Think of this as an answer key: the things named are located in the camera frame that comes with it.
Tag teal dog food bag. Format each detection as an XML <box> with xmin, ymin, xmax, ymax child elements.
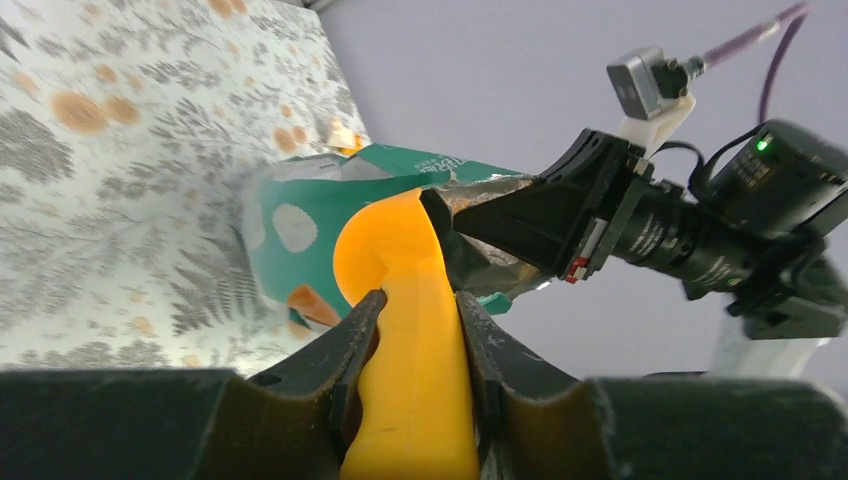
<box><xmin>239</xmin><ymin>144</ymin><xmax>529</xmax><ymax>331</ymax></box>

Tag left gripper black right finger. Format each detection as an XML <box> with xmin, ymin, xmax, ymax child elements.
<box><xmin>456</xmin><ymin>292</ymin><xmax>847</xmax><ymax>479</ymax></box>

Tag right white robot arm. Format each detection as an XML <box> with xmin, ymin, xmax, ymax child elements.
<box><xmin>421</xmin><ymin>119</ymin><xmax>847</xmax><ymax>378</ymax></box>

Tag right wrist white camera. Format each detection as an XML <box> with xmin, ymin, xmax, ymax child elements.
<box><xmin>606</xmin><ymin>46</ymin><xmax>696</xmax><ymax>157</ymax></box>

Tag white yellow small toy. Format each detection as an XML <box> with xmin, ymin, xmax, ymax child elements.
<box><xmin>325</xmin><ymin>117</ymin><xmax>365</xmax><ymax>156</ymax></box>

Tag yellow plastic scoop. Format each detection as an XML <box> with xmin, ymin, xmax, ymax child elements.
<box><xmin>334</xmin><ymin>188</ymin><xmax>480</xmax><ymax>480</ymax></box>

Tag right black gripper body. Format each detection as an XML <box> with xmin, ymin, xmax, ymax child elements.
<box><xmin>539</xmin><ymin>128</ymin><xmax>645</xmax><ymax>279</ymax></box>

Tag floral tablecloth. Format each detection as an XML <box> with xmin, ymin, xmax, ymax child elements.
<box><xmin>1</xmin><ymin>1</ymin><xmax>363</xmax><ymax>375</ymax></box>

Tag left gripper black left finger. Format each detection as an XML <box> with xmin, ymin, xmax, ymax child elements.
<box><xmin>1</xmin><ymin>290</ymin><xmax>386</xmax><ymax>479</ymax></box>

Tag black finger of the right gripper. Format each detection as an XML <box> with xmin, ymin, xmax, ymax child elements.
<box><xmin>420</xmin><ymin>177</ymin><xmax>583</xmax><ymax>272</ymax></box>

